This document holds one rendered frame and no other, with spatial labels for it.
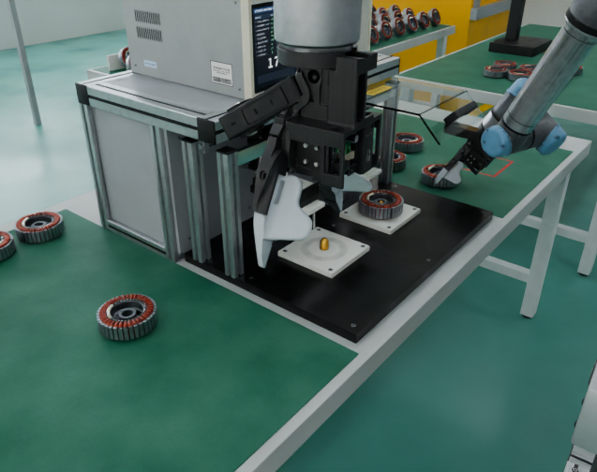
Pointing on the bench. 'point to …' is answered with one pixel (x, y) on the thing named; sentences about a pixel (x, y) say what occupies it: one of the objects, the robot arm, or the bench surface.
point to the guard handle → (460, 112)
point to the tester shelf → (180, 100)
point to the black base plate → (314, 302)
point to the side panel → (131, 180)
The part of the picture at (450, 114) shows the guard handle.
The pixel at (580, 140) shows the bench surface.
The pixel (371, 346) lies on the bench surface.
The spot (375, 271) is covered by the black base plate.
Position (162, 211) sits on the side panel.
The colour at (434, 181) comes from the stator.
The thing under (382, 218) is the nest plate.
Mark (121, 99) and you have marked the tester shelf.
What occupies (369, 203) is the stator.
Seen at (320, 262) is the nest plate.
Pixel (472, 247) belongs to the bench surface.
